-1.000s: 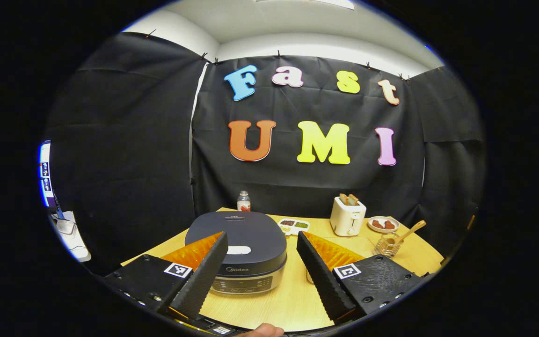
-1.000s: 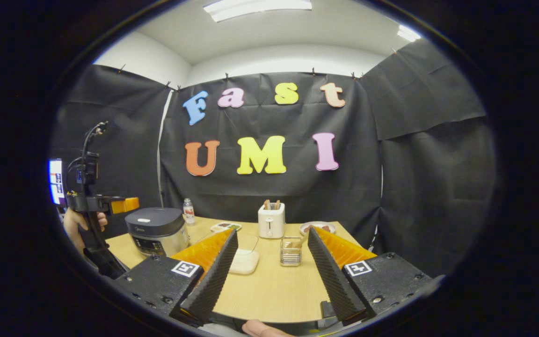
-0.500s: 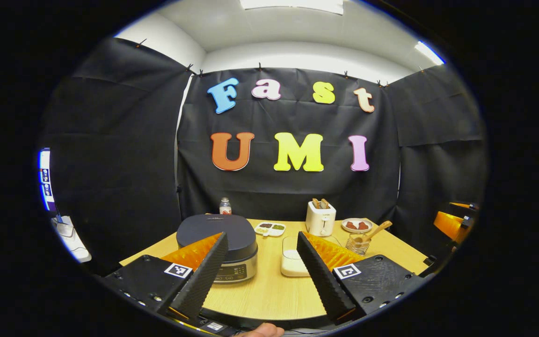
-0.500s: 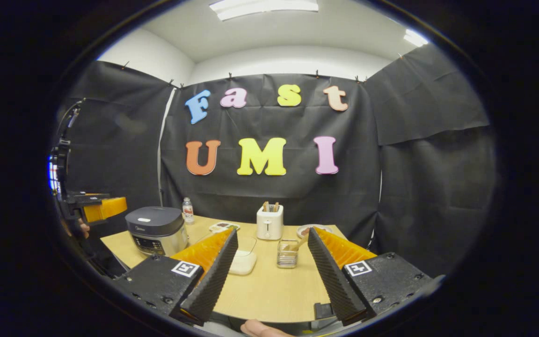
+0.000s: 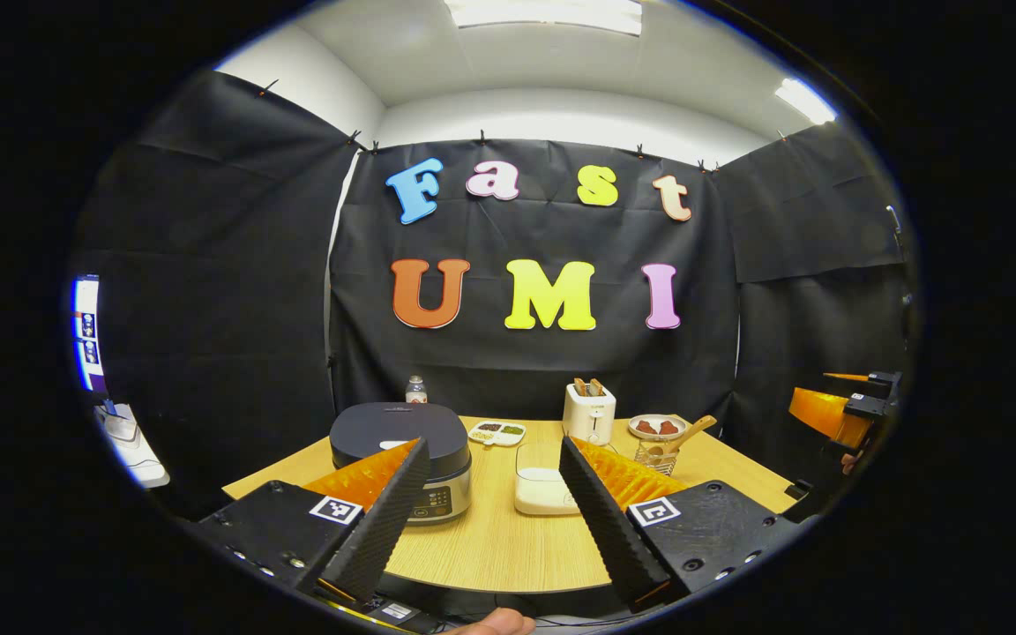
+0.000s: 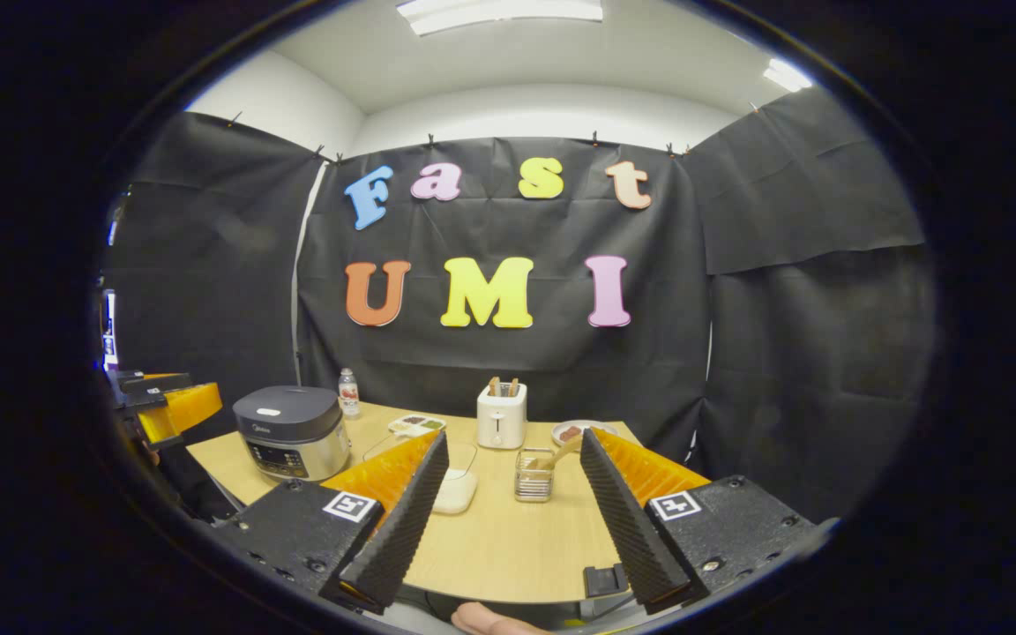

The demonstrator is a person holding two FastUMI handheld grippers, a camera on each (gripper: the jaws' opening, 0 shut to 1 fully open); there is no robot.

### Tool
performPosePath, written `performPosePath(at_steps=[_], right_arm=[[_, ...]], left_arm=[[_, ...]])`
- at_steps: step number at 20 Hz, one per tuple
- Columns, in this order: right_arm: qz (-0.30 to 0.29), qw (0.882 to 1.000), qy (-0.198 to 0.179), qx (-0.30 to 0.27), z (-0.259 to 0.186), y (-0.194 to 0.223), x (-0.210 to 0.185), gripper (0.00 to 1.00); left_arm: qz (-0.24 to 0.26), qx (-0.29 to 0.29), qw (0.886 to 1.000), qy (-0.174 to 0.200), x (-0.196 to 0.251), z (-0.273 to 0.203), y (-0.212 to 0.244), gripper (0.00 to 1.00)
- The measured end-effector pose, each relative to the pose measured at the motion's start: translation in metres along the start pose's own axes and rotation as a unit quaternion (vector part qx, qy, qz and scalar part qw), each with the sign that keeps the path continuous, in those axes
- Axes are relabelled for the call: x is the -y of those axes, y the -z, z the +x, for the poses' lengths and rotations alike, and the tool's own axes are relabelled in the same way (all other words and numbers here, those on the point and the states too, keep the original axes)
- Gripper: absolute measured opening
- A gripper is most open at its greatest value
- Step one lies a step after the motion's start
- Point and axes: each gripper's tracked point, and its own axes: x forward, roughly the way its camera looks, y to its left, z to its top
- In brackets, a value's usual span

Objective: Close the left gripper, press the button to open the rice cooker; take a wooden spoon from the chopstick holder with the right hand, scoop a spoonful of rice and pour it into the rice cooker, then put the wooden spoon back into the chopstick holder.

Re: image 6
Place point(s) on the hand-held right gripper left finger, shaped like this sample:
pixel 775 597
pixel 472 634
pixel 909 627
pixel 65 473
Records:
pixel 398 525

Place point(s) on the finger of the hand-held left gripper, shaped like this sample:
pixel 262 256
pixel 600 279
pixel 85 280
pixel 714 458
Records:
pixel 151 382
pixel 186 407

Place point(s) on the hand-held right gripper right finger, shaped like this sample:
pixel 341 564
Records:
pixel 627 520

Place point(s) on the clear container of rice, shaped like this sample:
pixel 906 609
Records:
pixel 457 489

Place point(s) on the wooden spoon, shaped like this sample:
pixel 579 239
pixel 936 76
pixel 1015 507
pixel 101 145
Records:
pixel 561 452

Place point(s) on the black silver rice cooker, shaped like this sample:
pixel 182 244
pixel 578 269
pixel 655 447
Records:
pixel 292 432

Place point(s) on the small black block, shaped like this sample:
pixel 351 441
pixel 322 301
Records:
pixel 605 580

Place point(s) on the white divided dish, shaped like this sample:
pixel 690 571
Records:
pixel 415 426

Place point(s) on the white plate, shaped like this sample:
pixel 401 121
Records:
pixel 565 423

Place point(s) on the small clear drink bottle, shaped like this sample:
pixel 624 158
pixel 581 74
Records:
pixel 348 397

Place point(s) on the white toaster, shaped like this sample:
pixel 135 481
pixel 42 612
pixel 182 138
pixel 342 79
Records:
pixel 501 423

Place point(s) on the black backdrop cloth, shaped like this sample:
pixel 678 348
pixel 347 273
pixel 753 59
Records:
pixel 517 370

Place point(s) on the small ceiling light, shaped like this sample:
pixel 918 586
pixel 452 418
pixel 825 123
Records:
pixel 786 75

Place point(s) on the long ceiling light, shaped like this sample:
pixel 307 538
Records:
pixel 499 13

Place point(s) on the white wall poster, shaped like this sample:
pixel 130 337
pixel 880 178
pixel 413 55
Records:
pixel 111 326

